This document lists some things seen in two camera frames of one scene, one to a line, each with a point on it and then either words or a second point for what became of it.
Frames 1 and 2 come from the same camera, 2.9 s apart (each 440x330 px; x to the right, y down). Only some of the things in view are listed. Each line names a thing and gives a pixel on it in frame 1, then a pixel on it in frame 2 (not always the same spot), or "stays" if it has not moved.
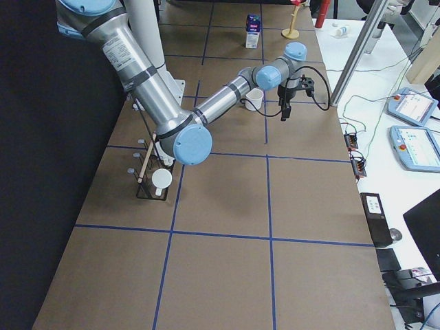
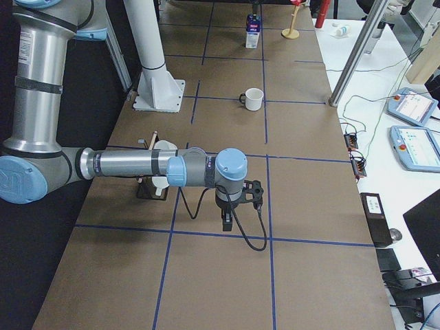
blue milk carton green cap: [252, 30] stays
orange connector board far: [350, 140] stays
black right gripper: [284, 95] -> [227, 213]
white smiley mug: [255, 95] stays
